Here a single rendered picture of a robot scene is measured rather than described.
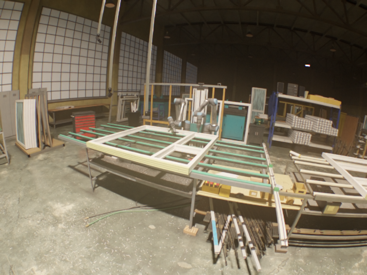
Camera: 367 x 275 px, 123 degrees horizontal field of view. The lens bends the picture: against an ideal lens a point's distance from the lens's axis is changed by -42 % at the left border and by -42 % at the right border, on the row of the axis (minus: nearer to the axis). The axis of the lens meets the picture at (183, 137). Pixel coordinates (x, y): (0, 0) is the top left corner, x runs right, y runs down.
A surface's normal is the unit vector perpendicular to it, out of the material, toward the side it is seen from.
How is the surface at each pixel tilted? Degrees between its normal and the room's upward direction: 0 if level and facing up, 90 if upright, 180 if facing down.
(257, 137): 90
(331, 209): 90
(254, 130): 90
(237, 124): 90
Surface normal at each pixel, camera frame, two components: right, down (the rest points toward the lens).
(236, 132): -0.37, 0.22
